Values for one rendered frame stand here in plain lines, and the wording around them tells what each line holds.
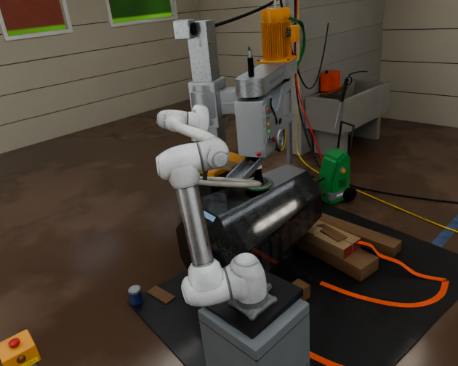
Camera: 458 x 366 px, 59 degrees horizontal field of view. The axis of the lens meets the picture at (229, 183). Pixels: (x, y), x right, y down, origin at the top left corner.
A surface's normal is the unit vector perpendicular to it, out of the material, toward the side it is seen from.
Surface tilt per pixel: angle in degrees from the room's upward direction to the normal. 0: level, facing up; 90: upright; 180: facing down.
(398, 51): 90
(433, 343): 0
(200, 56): 90
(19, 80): 90
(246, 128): 90
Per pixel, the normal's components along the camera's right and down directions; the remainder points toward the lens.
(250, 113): -0.37, 0.42
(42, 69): 0.69, 0.24
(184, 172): 0.21, 0.28
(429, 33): -0.71, 0.35
